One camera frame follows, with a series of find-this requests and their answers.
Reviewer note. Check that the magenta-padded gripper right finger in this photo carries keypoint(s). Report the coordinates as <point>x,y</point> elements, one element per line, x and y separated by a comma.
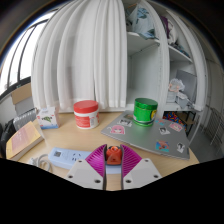
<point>140,173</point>

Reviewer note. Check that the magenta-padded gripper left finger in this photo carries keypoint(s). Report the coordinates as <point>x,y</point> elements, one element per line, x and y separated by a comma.
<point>87,174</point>

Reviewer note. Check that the orange charger block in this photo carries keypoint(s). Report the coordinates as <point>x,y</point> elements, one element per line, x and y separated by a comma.
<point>113,157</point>

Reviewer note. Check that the light blue power strip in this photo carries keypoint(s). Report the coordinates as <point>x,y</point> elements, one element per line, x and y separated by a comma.
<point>68,157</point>

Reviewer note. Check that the silver laptop with stickers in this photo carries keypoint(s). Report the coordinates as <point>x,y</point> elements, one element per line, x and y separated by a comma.
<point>143,135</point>

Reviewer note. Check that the white jar with red lid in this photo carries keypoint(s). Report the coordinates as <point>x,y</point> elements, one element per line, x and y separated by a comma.
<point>86,116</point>

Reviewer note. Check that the multicoloured patterned bag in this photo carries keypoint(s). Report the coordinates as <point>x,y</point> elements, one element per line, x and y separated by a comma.
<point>173,117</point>

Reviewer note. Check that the small white printed carton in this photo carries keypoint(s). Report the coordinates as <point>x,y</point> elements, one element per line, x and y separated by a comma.
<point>48,118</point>

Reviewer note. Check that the tan paperback book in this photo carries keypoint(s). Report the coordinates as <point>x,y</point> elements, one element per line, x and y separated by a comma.
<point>23,139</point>

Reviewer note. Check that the grey ribbed radiator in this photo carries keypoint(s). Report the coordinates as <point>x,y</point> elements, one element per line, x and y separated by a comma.
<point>24,118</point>

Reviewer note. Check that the black bag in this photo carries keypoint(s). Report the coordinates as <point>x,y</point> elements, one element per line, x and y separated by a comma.
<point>6,135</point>

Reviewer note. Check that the white shelf unit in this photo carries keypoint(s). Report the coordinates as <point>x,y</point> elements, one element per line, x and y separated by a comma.
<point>148,70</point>

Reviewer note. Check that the brown cardboard box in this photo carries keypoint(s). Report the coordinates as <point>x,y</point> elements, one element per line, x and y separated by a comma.
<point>21,93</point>

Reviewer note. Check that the white pleated curtain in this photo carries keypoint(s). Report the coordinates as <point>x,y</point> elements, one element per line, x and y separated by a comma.
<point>83,56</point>

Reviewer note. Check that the black window frame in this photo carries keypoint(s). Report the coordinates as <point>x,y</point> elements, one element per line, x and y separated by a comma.
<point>16,87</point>

